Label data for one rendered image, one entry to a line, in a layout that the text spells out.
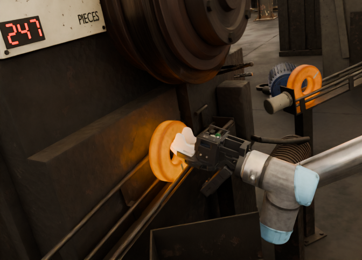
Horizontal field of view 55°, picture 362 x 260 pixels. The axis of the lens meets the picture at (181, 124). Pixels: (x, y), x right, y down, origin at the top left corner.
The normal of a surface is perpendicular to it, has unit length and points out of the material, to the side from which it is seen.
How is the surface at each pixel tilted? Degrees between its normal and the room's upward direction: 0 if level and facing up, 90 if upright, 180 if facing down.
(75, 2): 90
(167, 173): 88
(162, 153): 88
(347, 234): 0
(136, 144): 90
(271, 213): 82
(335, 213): 0
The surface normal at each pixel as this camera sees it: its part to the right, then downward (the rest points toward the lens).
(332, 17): -0.70, 0.36
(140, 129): 0.84, 0.07
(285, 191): -0.45, 0.37
